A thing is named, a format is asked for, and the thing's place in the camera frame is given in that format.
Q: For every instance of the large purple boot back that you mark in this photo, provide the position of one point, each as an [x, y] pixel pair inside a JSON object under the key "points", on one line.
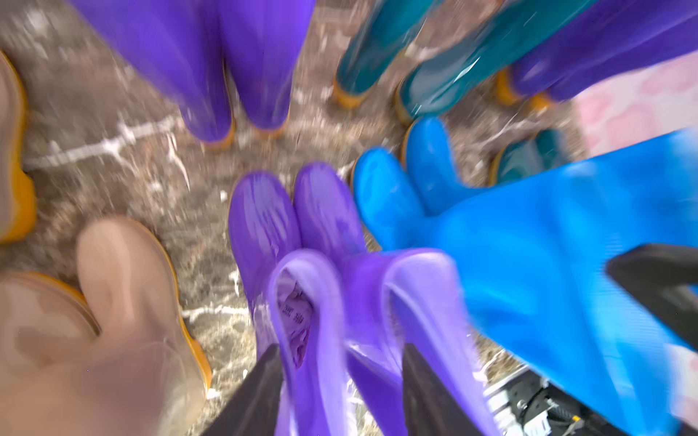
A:
{"points": [[263, 40]]}

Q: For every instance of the large purple boot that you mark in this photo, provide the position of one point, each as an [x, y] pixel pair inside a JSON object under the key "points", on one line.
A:
{"points": [[263, 40], [176, 46]]}

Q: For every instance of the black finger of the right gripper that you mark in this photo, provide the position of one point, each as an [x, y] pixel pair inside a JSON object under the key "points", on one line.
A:
{"points": [[663, 278]]}

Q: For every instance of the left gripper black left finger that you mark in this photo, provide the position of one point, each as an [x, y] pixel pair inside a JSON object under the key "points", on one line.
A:
{"points": [[254, 407]]}

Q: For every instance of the teal rain boot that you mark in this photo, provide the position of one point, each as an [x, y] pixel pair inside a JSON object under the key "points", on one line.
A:
{"points": [[534, 155], [437, 84]]}

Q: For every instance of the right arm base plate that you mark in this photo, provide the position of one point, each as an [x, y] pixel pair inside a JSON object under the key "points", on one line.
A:
{"points": [[526, 404]]}

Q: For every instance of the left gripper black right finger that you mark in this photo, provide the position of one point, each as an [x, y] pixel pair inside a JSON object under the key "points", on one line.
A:
{"points": [[430, 410]]}

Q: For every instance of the purple rain boot small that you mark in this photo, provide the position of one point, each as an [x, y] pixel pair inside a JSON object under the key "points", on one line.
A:
{"points": [[673, 43], [607, 28]]}

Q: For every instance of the blue rain boot yellow sole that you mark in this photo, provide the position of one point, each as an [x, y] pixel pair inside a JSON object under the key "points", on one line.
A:
{"points": [[531, 258]]}

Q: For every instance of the large purple boot front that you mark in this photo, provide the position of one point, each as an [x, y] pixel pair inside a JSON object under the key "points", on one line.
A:
{"points": [[176, 46]]}

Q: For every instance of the beige rain boot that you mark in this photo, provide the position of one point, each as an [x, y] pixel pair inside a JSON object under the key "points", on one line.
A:
{"points": [[18, 194], [144, 374], [43, 321]]}

